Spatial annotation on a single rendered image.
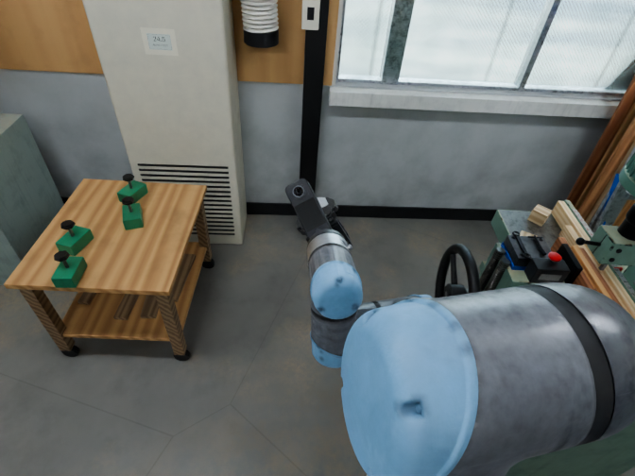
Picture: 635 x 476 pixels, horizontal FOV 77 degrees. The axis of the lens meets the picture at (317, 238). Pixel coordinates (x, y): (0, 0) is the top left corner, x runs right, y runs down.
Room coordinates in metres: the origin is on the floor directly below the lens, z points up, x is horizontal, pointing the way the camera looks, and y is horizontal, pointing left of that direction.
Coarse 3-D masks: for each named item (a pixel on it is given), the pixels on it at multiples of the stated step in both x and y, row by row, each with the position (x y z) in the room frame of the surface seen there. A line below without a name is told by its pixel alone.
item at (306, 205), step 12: (300, 180) 0.61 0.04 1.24; (288, 192) 0.60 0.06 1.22; (300, 192) 0.59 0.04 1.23; (312, 192) 0.60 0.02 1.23; (300, 204) 0.58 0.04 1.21; (312, 204) 0.58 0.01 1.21; (300, 216) 0.56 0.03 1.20; (312, 216) 0.56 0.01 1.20; (324, 216) 0.56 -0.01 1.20; (312, 228) 0.55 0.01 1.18; (324, 228) 0.55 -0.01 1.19
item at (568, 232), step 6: (564, 228) 0.93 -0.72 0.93; (570, 228) 0.93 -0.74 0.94; (558, 234) 0.94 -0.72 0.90; (564, 234) 0.92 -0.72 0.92; (570, 234) 0.90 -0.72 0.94; (576, 234) 0.90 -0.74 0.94; (570, 240) 0.89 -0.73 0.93; (582, 246) 0.85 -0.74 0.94; (588, 252) 0.83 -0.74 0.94; (600, 270) 0.76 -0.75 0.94; (612, 288) 0.70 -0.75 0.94; (618, 300) 0.66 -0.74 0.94; (624, 306) 0.64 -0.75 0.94
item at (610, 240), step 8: (600, 232) 0.77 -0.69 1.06; (608, 232) 0.76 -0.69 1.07; (616, 232) 0.76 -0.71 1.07; (592, 240) 0.78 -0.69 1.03; (600, 240) 0.76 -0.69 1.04; (608, 240) 0.74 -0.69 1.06; (616, 240) 0.73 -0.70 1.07; (624, 240) 0.73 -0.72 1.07; (592, 248) 0.76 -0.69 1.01; (600, 248) 0.74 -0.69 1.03; (608, 248) 0.73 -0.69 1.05; (616, 248) 0.72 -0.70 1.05; (624, 248) 0.72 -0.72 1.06; (632, 248) 0.72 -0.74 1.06; (600, 256) 0.73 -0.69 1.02; (608, 256) 0.72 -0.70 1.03; (616, 256) 0.72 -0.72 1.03; (624, 256) 0.72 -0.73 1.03; (632, 256) 0.72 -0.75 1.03; (616, 264) 0.72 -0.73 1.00; (624, 264) 0.72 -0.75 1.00; (632, 264) 0.72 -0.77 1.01
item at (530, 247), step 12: (516, 240) 0.78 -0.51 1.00; (528, 240) 0.79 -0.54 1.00; (540, 240) 0.79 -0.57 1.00; (516, 252) 0.74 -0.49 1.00; (528, 252) 0.74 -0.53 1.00; (540, 252) 0.74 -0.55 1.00; (516, 264) 0.72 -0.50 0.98; (528, 264) 0.71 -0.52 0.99; (540, 264) 0.69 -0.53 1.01; (552, 264) 0.69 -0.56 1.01; (564, 264) 0.70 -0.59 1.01; (528, 276) 0.69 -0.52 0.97; (540, 276) 0.67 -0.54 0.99; (552, 276) 0.67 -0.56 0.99; (564, 276) 0.68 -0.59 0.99
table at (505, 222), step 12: (504, 216) 1.01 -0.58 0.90; (516, 216) 1.01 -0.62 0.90; (528, 216) 1.02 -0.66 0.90; (552, 216) 1.03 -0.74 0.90; (504, 228) 0.96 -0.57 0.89; (516, 228) 0.96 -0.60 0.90; (528, 228) 0.96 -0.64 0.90; (540, 228) 0.97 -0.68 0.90; (552, 228) 0.97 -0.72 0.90; (504, 240) 0.93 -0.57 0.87; (552, 240) 0.91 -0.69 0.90; (480, 264) 0.83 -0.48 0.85
